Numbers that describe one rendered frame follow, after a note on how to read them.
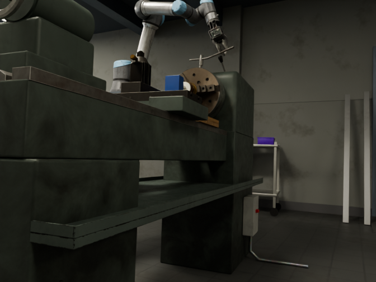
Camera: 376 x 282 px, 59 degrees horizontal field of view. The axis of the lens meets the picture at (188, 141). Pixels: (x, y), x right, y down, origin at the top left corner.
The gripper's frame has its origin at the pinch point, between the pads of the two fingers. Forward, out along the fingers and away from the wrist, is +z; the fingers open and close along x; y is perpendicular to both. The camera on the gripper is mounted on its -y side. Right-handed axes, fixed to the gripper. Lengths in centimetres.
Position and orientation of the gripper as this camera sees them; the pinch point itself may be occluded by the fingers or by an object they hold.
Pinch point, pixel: (224, 53)
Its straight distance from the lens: 201.8
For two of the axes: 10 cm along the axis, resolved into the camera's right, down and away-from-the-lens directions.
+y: -3.6, -0.5, -9.3
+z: 2.8, 9.5, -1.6
